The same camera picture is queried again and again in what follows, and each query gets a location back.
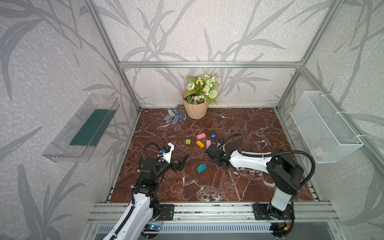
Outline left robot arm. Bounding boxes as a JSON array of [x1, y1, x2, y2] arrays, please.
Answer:
[[104, 153, 189, 240]]

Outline teal wedge block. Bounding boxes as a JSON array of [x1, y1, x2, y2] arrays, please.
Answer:
[[197, 164, 207, 173]]

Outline orange rectangular block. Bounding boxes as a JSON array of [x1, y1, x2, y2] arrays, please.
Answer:
[[196, 140, 206, 149]]

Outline beige flower pot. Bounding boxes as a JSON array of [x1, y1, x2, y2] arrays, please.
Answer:
[[182, 91, 209, 120]]

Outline left green circuit board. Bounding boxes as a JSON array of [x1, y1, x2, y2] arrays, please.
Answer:
[[143, 223, 163, 233]]

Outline green artificial plant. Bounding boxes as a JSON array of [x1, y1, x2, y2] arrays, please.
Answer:
[[183, 74, 220, 105]]

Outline pink object in basket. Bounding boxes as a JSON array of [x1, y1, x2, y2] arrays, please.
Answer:
[[312, 147, 326, 159]]

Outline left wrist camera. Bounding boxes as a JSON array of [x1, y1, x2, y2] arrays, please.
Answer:
[[159, 143, 175, 164]]

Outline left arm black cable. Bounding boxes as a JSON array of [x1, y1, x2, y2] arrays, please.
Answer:
[[107, 141, 163, 240]]

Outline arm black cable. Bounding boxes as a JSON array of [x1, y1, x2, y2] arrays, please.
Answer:
[[222, 133, 316, 238], [107, 141, 163, 240]]

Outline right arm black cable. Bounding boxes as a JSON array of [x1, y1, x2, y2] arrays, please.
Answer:
[[222, 133, 316, 238]]

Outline clear plastic wall shelf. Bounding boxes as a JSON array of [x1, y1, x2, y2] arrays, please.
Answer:
[[43, 94, 120, 163]]

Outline right base connector wires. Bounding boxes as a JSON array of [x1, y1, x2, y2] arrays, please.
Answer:
[[269, 214, 293, 238]]

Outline aluminium cage frame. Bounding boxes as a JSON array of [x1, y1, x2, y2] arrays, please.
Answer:
[[83, 0, 384, 181]]

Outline white wire basket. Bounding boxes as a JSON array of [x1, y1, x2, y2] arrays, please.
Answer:
[[291, 91, 364, 164]]

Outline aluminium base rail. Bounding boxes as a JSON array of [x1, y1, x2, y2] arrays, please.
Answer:
[[81, 202, 345, 240]]

